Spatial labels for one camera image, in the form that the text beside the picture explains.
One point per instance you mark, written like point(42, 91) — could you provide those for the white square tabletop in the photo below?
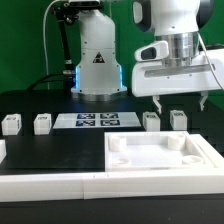
point(135, 151)

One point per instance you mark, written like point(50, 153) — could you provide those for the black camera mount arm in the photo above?
point(65, 15)

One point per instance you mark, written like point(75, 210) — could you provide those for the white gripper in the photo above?
point(154, 79)

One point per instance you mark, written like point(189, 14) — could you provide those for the white marker sheet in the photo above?
point(96, 120)

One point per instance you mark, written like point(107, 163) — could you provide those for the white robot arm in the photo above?
point(176, 62)

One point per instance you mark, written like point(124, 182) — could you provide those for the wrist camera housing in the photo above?
point(155, 51)

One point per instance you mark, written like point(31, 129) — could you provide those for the white U-shaped obstacle fence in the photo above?
point(93, 185)

